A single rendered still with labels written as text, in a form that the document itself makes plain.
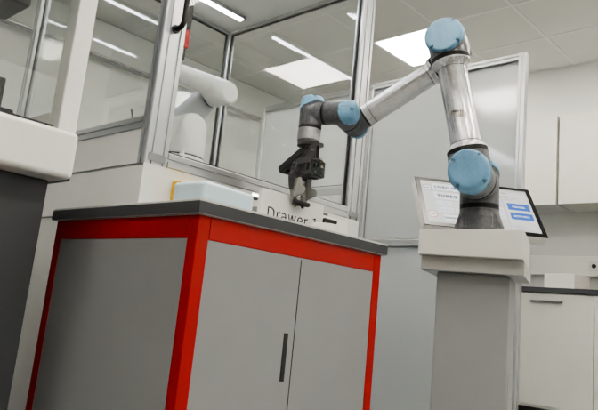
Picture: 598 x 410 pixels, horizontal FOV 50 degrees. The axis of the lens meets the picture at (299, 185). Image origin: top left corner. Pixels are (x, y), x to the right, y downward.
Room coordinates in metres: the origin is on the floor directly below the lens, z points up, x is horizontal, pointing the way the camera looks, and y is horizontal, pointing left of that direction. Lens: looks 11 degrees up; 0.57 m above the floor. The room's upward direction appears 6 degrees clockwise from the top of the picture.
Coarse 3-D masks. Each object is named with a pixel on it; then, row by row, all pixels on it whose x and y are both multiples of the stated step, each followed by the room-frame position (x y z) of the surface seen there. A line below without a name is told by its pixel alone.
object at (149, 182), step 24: (120, 168) 1.87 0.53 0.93; (144, 168) 1.79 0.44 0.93; (168, 168) 1.85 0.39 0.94; (48, 192) 2.17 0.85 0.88; (72, 192) 2.05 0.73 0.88; (96, 192) 1.95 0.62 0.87; (120, 192) 1.85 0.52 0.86; (144, 192) 1.80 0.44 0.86; (168, 192) 1.86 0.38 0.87; (48, 216) 2.15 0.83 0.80; (336, 216) 2.42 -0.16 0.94
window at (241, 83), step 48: (192, 0) 1.87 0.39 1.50; (240, 0) 2.01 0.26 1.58; (288, 0) 2.17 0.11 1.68; (336, 0) 2.37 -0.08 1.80; (192, 48) 1.89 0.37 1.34; (240, 48) 2.03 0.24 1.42; (288, 48) 2.19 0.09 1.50; (336, 48) 2.39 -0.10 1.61; (192, 96) 1.90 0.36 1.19; (240, 96) 2.05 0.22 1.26; (288, 96) 2.21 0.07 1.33; (336, 96) 2.40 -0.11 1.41; (192, 144) 1.92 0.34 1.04; (240, 144) 2.06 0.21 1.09; (288, 144) 2.23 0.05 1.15; (336, 144) 2.42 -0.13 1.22; (336, 192) 2.44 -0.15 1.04
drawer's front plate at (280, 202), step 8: (264, 192) 1.92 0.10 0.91; (272, 192) 1.94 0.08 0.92; (264, 200) 1.92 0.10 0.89; (272, 200) 1.95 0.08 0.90; (280, 200) 1.97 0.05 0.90; (288, 200) 2.00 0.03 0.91; (264, 208) 1.92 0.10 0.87; (280, 208) 1.97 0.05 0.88; (288, 208) 2.00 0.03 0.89; (296, 208) 2.03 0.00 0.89; (304, 208) 2.05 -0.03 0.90; (312, 208) 2.08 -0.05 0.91; (320, 208) 2.11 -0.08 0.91; (280, 216) 1.98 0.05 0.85; (296, 216) 2.03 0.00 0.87; (304, 216) 2.06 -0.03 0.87; (312, 216) 2.08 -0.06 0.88; (320, 216) 2.11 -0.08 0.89
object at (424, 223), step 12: (432, 180) 2.72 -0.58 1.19; (444, 180) 2.73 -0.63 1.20; (420, 192) 2.65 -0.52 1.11; (528, 192) 2.75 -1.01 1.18; (420, 204) 2.60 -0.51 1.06; (420, 216) 2.59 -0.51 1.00; (432, 228) 2.54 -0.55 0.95; (444, 228) 2.54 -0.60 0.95; (540, 228) 2.60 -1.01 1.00; (540, 240) 2.58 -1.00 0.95
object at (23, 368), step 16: (48, 224) 2.14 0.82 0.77; (48, 240) 2.13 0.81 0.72; (48, 256) 2.12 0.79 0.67; (32, 272) 2.18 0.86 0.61; (48, 272) 2.10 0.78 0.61; (32, 288) 2.17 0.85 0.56; (32, 304) 2.15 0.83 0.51; (32, 320) 2.14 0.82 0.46; (32, 336) 2.12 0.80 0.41; (32, 352) 2.11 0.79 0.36; (16, 368) 2.17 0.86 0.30; (32, 368) 2.10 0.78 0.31; (16, 384) 2.16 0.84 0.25; (16, 400) 2.15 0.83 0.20
